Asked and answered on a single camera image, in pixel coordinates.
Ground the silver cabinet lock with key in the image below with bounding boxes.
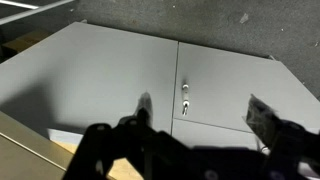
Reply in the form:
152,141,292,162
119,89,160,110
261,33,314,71
181,83,191,117

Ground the white paper scrap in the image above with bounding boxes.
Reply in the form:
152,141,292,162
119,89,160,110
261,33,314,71
239,12,250,25

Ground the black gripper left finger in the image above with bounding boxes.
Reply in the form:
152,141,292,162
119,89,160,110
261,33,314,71
62,92,201,180

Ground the grey cabinet with doors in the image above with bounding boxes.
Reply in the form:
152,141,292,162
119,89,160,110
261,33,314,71
0,21,320,151

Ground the white metal frame bar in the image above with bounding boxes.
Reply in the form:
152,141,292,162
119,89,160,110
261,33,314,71
0,0,40,10

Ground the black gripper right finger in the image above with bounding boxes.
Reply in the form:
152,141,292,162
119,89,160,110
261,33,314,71
245,93,320,180

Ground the brown cardboard box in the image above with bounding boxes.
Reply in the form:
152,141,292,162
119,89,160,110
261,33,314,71
1,29,52,60

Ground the grey metal frame bar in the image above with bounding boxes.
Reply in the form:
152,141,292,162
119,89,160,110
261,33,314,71
0,0,75,26

